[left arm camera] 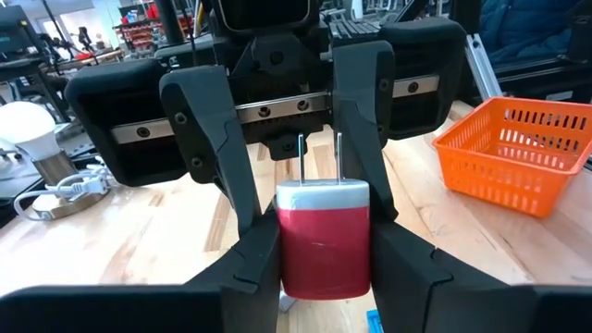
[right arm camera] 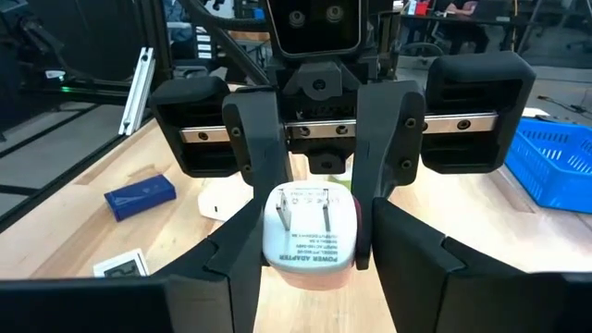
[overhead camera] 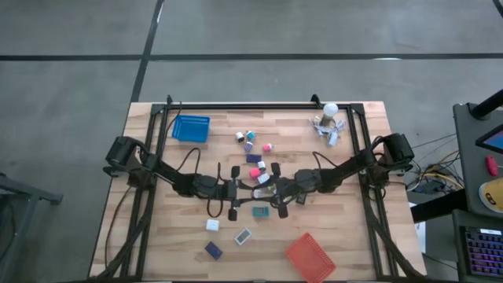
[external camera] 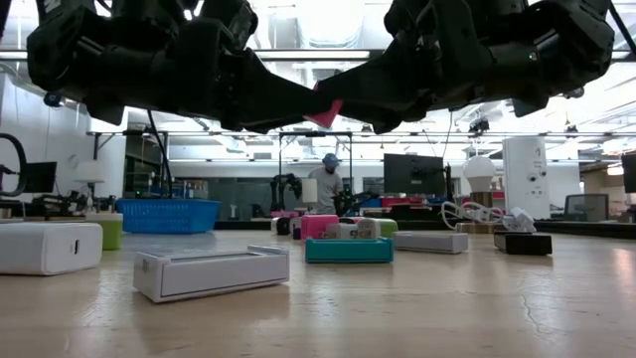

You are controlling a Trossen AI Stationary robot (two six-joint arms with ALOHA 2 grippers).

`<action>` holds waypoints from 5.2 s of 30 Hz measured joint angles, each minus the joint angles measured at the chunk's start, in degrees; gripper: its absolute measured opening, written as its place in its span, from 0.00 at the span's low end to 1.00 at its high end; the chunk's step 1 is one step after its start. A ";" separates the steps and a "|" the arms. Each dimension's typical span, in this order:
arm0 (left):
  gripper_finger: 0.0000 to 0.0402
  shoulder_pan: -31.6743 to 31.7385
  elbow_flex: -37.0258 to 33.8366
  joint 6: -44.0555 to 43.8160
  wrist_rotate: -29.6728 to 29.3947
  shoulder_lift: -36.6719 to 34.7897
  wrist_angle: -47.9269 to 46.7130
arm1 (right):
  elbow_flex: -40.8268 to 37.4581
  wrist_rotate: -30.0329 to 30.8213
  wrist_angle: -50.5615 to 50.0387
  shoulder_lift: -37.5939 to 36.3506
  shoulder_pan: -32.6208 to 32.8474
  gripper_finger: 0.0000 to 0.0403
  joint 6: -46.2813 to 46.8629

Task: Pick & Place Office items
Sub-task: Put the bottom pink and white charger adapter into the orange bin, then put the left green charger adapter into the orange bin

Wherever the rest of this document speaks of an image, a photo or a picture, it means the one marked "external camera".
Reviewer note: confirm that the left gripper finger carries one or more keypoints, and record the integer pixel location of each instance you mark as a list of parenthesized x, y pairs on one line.
[(283, 89), (258, 119)]

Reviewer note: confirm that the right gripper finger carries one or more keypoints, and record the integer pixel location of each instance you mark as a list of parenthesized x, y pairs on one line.
[(397, 114), (387, 84)]

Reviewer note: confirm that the pink wall charger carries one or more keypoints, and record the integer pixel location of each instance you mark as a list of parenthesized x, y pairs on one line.
[(325, 118)]

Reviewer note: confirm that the white charger black face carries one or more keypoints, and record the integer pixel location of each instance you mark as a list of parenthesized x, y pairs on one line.
[(283, 226)]

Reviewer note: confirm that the green white wall charger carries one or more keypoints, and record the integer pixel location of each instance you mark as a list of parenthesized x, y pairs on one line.
[(110, 233), (388, 227)]

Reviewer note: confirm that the red dual port charger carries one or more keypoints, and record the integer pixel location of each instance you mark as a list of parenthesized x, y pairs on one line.
[(318, 226)]

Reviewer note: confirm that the small white wall charger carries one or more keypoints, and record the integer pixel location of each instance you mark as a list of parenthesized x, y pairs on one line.
[(340, 231)]

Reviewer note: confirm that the white digital display unit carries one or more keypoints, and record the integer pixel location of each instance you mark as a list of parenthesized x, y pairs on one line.
[(429, 242), (213, 278)]

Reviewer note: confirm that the teal box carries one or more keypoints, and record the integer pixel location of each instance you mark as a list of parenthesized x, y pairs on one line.
[(348, 251)]

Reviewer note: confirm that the black box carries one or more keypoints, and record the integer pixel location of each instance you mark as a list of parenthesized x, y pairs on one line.
[(522, 243)]

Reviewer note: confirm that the white square charger block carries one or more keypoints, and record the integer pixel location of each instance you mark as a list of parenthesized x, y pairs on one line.
[(45, 248)]

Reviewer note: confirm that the black background robot arm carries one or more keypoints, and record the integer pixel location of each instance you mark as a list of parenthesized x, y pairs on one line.
[(283, 186)]

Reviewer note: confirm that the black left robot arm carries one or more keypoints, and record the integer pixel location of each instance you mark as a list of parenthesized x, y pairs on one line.
[(69, 6)]

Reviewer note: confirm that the black monitor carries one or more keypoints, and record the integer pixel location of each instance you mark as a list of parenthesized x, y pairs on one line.
[(41, 177), (412, 174), (630, 174)]

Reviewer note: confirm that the red storage bin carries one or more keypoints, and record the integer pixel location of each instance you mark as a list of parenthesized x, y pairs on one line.
[(402, 201)]

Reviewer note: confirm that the blue storage bin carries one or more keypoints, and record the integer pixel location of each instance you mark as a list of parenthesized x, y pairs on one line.
[(370, 203)]

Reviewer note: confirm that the person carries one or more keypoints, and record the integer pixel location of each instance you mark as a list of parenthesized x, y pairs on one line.
[(325, 186)]

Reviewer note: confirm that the white bulb and wrappers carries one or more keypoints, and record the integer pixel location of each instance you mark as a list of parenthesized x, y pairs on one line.
[(479, 171)]

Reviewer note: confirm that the dark storage shelf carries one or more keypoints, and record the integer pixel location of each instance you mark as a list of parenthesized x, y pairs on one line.
[(144, 169)]

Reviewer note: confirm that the white lamp shade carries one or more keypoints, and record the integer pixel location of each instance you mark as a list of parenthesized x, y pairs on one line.
[(89, 171)]

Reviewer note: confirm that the blue plastic basket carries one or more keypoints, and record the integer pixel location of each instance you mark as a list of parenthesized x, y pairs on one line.
[(169, 216)]

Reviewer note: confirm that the black ceiling camera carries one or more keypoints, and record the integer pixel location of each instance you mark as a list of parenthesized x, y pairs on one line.
[(53, 99), (574, 92)]

